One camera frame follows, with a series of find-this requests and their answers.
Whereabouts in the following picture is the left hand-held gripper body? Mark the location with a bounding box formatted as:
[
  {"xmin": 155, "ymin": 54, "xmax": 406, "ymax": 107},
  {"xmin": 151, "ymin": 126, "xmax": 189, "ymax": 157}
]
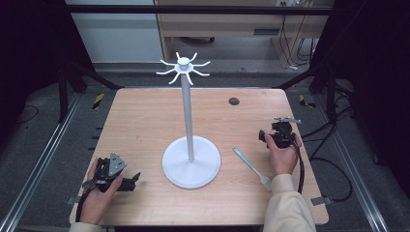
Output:
[{"xmin": 81, "ymin": 152, "xmax": 129, "ymax": 193}]

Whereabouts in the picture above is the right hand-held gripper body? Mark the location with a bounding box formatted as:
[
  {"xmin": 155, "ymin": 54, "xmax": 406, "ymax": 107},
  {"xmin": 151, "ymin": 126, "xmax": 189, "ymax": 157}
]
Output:
[{"xmin": 266, "ymin": 116, "xmax": 304, "ymax": 150}]

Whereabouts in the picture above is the fork with pale green handle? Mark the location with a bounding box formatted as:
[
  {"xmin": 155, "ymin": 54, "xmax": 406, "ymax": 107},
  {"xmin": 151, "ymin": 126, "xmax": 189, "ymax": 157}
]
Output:
[{"xmin": 232, "ymin": 146, "xmax": 274, "ymax": 192}]

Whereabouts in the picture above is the white hook stand rack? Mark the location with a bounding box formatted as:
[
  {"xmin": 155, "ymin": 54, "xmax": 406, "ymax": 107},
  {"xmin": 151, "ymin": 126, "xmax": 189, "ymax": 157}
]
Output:
[{"xmin": 156, "ymin": 51, "xmax": 222, "ymax": 190}]

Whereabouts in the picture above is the person's right hand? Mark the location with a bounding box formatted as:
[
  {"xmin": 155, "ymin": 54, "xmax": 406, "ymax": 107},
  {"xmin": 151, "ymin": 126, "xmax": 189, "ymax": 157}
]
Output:
[{"xmin": 263, "ymin": 132, "xmax": 303, "ymax": 178}]

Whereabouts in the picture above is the person's left hand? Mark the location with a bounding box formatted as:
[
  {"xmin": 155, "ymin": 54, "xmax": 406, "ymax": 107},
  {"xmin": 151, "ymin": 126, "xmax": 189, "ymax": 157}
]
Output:
[{"xmin": 78, "ymin": 159, "xmax": 124, "ymax": 226}]

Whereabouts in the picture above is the yellow black hazard tape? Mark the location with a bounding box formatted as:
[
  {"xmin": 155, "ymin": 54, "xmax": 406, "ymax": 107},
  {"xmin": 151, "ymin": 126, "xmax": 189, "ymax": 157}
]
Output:
[
  {"xmin": 298, "ymin": 94, "xmax": 317, "ymax": 109},
  {"xmin": 92, "ymin": 93, "xmax": 106, "ymax": 111}
]

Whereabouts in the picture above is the light wooden desk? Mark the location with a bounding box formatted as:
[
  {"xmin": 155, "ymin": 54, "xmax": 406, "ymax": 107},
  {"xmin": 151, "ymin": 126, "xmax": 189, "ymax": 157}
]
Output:
[{"xmin": 154, "ymin": 0, "xmax": 335, "ymax": 70}]

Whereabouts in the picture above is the white cabinet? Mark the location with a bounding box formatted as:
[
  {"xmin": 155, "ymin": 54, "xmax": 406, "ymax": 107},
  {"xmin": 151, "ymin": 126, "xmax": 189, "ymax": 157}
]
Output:
[{"xmin": 71, "ymin": 13, "xmax": 164, "ymax": 64}]

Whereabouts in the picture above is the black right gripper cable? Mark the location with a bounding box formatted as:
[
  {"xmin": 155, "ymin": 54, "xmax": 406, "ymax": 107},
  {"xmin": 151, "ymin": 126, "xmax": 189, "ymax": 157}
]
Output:
[{"xmin": 290, "ymin": 140, "xmax": 307, "ymax": 195}]

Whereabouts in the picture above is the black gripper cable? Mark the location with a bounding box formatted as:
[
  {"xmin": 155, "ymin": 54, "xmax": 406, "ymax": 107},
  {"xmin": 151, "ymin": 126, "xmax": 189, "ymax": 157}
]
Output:
[
  {"xmin": 74, "ymin": 187, "xmax": 97, "ymax": 224},
  {"xmin": 290, "ymin": 140, "xmax": 307, "ymax": 195}
]

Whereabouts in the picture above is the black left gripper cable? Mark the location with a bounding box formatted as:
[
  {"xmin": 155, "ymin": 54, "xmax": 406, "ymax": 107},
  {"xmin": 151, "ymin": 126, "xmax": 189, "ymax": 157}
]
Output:
[{"xmin": 74, "ymin": 187, "xmax": 97, "ymax": 224}]

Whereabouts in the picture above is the black metal frame stand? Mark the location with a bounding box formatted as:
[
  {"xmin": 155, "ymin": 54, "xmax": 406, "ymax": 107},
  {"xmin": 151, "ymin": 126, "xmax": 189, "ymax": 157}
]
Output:
[
  {"xmin": 272, "ymin": 59, "xmax": 344, "ymax": 126},
  {"xmin": 56, "ymin": 60, "xmax": 126, "ymax": 124}
]

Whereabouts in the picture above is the aluminium floor rail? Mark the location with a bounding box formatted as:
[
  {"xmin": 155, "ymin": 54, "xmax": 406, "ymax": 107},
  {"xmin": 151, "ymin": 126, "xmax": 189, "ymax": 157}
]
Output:
[
  {"xmin": 0, "ymin": 92, "xmax": 83, "ymax": 232},
  {"xmin": 312, "ymin": 95, "xmax": 392, "ymax": 232}
]

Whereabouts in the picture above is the hanging black cables bundle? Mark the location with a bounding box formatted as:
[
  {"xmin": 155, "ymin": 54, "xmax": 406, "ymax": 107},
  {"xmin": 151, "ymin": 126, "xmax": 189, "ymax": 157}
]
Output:
[{"xmin": 278, "ymin": 14, "xmax": 316, "ymax": 72}]

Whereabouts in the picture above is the thin black floor cable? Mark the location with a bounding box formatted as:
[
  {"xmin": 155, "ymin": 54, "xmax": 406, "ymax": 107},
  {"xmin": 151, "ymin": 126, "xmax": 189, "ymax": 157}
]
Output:
[{"xmin": 15, "ymin": 103, "xmax": 41, "ymax": 126}]

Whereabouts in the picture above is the black horizontal frame bar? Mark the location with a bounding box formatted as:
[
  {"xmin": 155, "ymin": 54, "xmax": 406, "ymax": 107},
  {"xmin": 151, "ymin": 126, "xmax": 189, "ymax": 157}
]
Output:
[{"xmin": 65, "ymin": 4, "xmax": 335, "ymax": 16}]

